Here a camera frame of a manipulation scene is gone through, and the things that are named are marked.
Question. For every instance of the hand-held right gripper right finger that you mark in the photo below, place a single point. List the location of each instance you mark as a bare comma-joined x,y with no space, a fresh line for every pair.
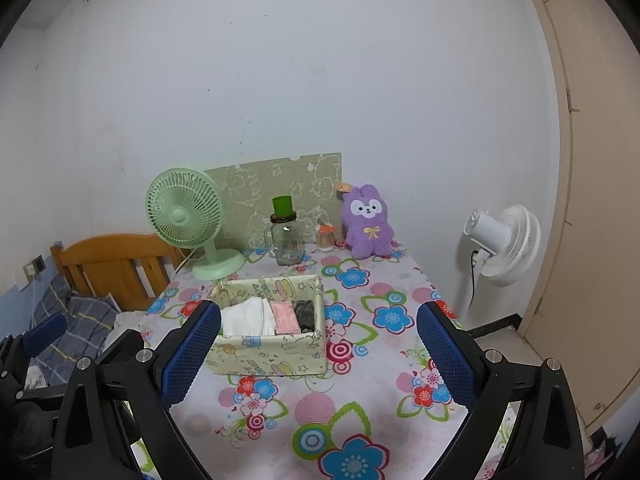
445,355

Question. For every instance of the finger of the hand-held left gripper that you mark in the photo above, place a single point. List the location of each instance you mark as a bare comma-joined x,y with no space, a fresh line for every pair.
45,335
125,342

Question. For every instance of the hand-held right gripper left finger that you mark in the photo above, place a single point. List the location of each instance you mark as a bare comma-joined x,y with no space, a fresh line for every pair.
192,350

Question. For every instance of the white cloth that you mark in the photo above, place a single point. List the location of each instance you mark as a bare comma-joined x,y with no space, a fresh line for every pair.
247,317

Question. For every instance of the yellow printed fabric box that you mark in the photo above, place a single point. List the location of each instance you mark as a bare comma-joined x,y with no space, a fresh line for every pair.
270,355

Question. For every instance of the pink packet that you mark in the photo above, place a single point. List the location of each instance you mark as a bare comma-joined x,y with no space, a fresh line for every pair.
285,317

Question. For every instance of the grey cloth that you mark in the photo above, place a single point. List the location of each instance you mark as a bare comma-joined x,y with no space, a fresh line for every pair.
307,316

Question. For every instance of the white bed sheet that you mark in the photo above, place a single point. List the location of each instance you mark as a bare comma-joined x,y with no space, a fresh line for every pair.
131,320

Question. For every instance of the grey plaid blanket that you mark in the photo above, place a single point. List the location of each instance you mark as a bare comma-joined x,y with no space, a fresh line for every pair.
85,320

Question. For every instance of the wooden bed headboard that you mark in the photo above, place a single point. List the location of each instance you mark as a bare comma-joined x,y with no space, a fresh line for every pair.
110,252

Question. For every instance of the white floor fan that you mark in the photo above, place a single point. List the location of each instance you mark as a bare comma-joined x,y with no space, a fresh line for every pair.
515,245

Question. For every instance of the green desk fan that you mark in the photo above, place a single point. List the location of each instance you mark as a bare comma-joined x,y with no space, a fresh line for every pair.
182,210

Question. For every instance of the glass mug jar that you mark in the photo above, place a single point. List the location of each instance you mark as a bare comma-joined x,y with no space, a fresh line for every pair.
286,245

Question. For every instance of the purple plush bunny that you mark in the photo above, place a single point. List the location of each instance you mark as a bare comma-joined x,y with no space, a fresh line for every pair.
367,230

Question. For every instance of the orange lid swab jar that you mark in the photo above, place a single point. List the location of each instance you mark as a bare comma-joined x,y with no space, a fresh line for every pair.
326,239

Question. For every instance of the green plastic cup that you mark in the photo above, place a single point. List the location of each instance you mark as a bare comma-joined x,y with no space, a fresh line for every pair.
283,206

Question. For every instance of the green printed board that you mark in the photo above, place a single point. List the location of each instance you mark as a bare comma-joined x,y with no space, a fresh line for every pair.
265,180

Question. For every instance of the beige door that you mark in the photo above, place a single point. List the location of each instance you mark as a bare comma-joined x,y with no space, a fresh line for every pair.
600,210

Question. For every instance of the white wall socket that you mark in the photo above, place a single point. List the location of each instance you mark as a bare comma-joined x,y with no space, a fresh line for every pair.
29,269

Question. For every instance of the grey wall socket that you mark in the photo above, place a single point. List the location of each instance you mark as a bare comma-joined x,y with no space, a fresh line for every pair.
39,261

